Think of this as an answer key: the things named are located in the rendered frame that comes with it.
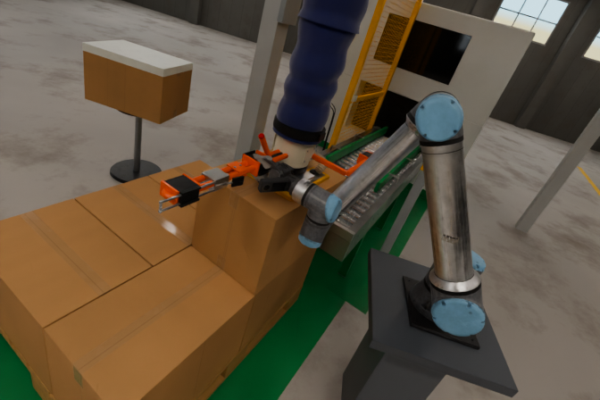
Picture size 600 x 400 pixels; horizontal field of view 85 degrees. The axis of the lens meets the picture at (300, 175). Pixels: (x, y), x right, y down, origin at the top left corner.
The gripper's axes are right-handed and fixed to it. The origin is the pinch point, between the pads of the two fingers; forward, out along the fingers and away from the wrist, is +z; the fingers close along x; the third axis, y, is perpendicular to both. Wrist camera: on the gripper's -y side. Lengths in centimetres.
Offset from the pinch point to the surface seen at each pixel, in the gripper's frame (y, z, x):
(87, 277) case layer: -44, 31, -53
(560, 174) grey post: 346, -161, -26
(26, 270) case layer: -57, 47, -54
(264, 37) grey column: 131, 105, 24
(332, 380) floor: 27, -63, -106
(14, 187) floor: -13, 180, -110
